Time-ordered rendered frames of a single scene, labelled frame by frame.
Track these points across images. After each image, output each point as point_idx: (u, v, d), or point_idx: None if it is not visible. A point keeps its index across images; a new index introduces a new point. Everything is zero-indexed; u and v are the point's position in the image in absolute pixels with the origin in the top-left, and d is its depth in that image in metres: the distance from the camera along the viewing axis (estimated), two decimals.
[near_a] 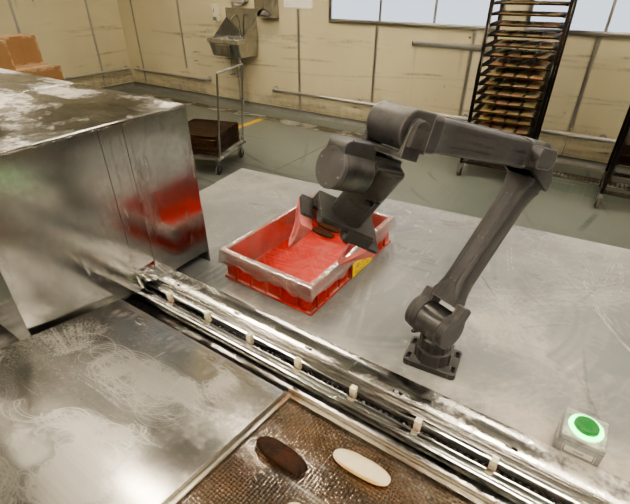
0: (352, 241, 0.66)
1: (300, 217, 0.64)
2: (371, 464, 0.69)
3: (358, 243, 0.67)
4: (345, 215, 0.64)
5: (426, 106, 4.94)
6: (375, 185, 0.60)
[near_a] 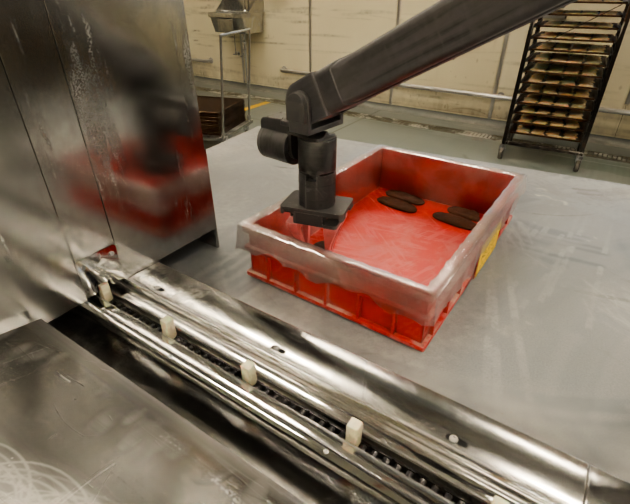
0: None
1: (345, 215, 0.69)
2: None
3: None
4: None
5: (455, 84, 4.38)
6: (297, 153, 0.63)
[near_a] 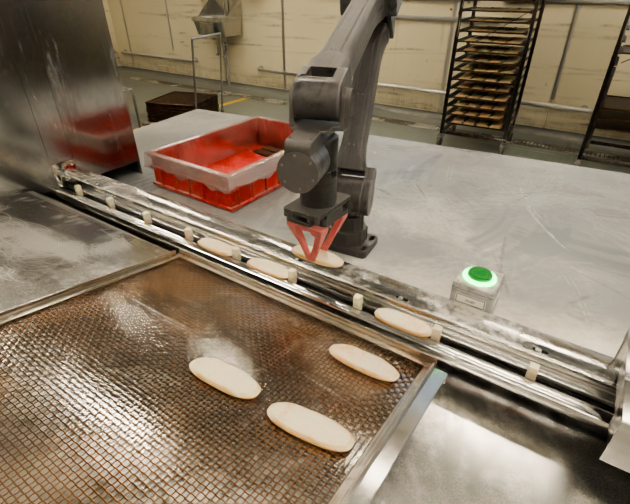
0: (332, 220, 0.66)
1: (313, 229, 0.65)
2: (326, 252, 0.72)
3: (336, 217, 0.67)
4: (325, 200, 0.64)
5: (409, 81, 4.91)
6: None
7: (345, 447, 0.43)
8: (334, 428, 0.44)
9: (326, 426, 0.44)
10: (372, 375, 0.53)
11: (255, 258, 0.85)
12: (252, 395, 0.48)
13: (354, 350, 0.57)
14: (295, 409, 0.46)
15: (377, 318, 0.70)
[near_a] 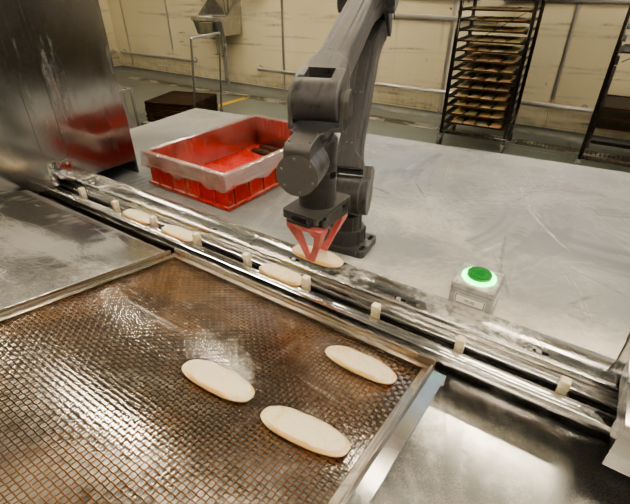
0: (331, 221, 0.66)
1: (312, 230, 0.65)
2: (326, 252, 0.72)
3: (335, 218, 0.67)
4: (325, 202, 0.64)
5: (409, 81, 4.90)
6: None
7: (340, 452, 0.42)
8: (329, 433, 0.43)
9: (321, 430, 0.43)
10: (369, 378, 0.52)
11: (168, 225, 0.95)
12: (245, 398, 0.47)
13: (351, 352, 0.56)
14: (289, 413, 0.45)
15: (260, 271, 0.81)
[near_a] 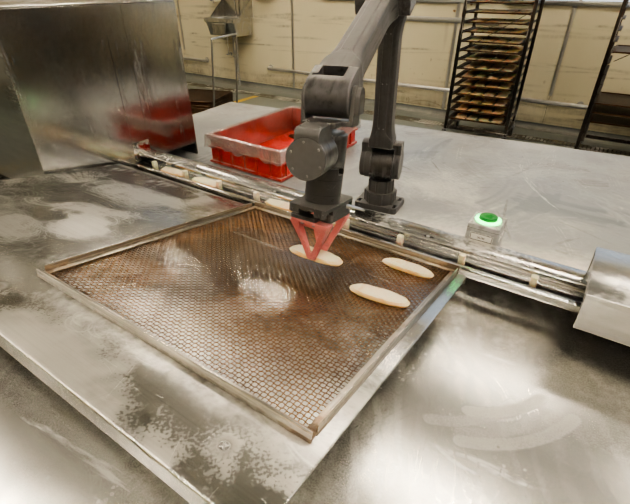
0: (336, 217, 0.67)
1: (318, 224, 0.65)
2: None
3: (340, 215, 0.68)
4: (332, 197, 0.65)
5: (414, 80, 5.14)
6: None
7: (405, 304, 0.66)
8: (396, 295, 0.67)
9: (391, 294, 0.68)
10: (415, 274, 0.77)
11: (197, 176, 1.27)
12: (338, 263, 0.70)
13: (400, 260, 0.80)
14: (368, 286, 0.69)
15: (266, 203, 1.13)
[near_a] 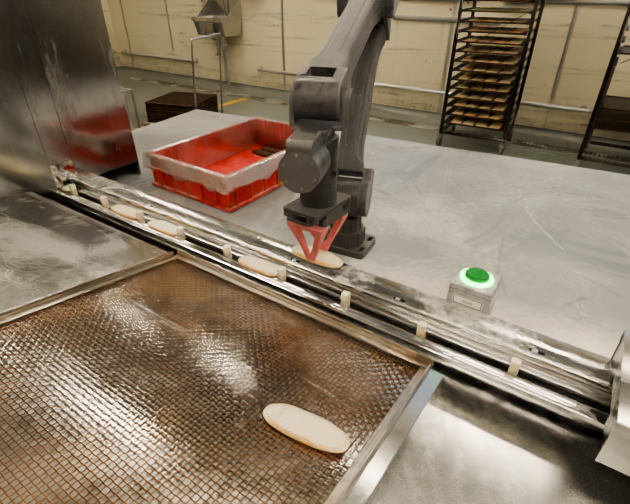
0: (332, 220, 0.66)
1: (312, 229, 0.65)
2: (170, 224, 0.96)
3: (335, 217, 0.67)
4: (325, 200, 0.64)
5: (409, 82, 4.91)
6: None
7: (340, 448, 0.43)
8: (330, 429, 0.44)
9: (322, 427, 0.45)
10: (321, 264, 0.70)
11: None
12: (275, 274, 0.81)
13: (309, 248, 0.73)
14: (290, 411, 0.46)
15: (110, 209, 1.04)
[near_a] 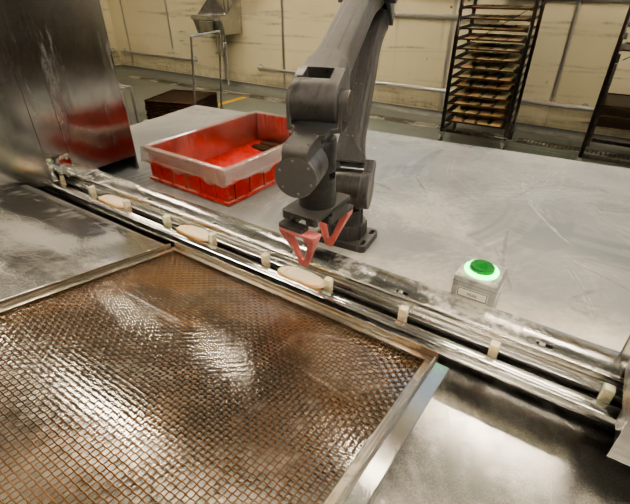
0: (337, 217, 0.67)
1: (305, 236, 0.63)
2: None
3: (341, 214, 0.68)
4: (324, 202, 0.64)
5: (409, 80, 4.89)
6: None
7: (319, 286, 0.74)
8: (314, 277, 0.76)
9: (310, 276, 0.76)
10: (195, 239, 0.88)
11: None
12: (122, 206, 1.01)
13: (190, 226, 0.91)
14: (293, 268, 0.78)
15: None
